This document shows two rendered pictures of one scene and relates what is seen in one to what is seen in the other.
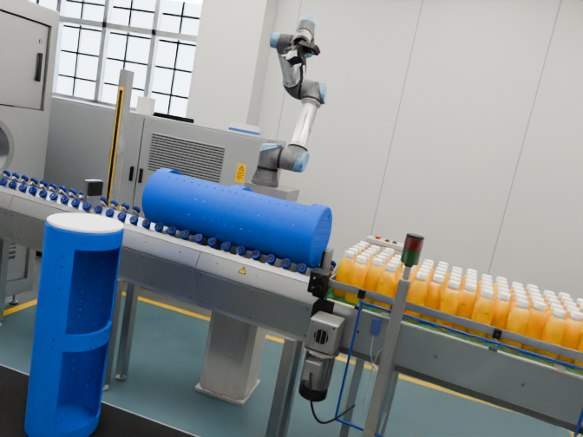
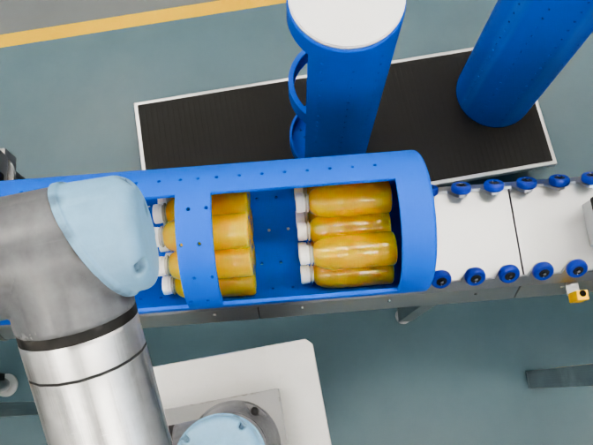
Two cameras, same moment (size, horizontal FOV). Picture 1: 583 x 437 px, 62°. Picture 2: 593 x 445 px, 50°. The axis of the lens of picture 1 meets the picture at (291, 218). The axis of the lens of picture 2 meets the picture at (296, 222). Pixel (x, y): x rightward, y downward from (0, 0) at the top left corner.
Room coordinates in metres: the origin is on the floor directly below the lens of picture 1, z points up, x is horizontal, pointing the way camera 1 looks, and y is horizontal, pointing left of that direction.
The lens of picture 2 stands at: (2.63, 0.31, 2.33)
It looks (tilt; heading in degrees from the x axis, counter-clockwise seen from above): 75 degrees down; 156
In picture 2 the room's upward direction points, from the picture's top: straight up
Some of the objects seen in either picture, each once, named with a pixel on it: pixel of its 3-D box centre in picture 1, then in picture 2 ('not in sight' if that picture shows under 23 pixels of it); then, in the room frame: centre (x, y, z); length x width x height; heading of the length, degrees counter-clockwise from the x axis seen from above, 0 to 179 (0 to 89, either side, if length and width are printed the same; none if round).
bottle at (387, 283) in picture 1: (385, 289); not in sight; (1.86, -0.42, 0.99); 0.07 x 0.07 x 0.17
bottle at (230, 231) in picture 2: not in sight; (204, 233); (2.28, 0.27, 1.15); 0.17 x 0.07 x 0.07; 70
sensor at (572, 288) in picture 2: not in sight; (575, 283); (2.66, 0.98, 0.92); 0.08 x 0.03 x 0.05; 160
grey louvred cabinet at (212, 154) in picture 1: (149, 198); not in sight; (4.25, 1.27, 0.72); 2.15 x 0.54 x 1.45; 76
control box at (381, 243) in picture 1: (385, 251); not in sight; (2.31, -0.48, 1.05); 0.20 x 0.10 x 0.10; 70
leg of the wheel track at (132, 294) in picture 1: (127, 326); (418, 304); (2.52, 0.78, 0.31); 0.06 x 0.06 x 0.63; 70
